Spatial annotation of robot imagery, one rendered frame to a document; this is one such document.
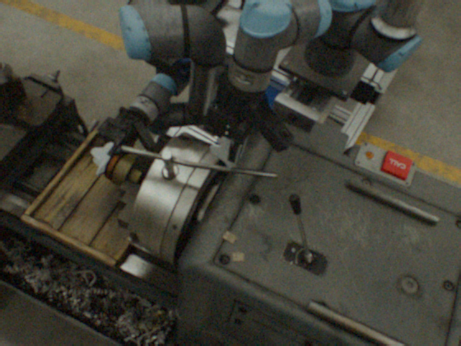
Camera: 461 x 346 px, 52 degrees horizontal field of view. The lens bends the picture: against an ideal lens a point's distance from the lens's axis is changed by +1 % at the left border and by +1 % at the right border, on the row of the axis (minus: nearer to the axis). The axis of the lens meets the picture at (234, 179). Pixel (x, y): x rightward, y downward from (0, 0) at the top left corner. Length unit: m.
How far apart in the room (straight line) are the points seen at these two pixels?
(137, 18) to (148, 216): 0.43
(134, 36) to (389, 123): 2.14
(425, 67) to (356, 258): 2.53
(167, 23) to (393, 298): 0.74
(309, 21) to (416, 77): 2.52
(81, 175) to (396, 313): 0.96
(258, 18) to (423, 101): 2.52
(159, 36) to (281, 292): 0.60
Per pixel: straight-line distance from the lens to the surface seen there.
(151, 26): 1.09
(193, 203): 1.04
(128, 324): 1.62
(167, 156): 0.98
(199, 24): 1.10
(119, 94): 2.85
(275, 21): 0.76
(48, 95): 1.59
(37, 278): 1.71
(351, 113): 2.64
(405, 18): 1.21
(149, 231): 1.09
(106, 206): 1.43
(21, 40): 3.24
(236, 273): 0.94
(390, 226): 1.07
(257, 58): 0.79
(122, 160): 1.22
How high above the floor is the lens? 2.13
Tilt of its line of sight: 58 degrees down
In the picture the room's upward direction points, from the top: 12 degrees clockwise
